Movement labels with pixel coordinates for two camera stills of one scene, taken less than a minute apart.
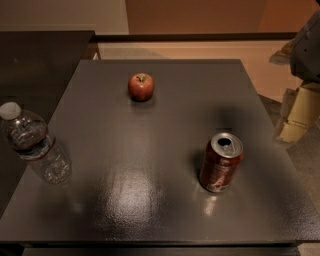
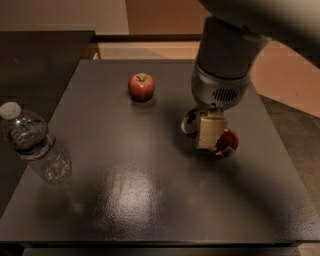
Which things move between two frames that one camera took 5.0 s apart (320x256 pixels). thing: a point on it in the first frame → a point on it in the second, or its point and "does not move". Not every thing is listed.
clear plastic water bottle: x=27 y=134 does not move
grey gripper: x=307 y=55 → x=216 y=89
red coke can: x=220 y=161 → x=226 y=145
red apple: x=141 y=87 does not move
